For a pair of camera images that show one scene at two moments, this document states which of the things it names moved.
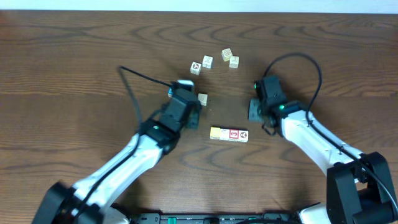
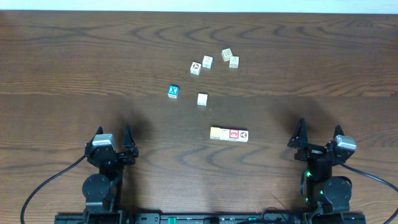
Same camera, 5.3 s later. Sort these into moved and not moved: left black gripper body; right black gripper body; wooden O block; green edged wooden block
Moved: right black gripper body; left black gripper body
Not moved: green edged wooden block; wooden O block
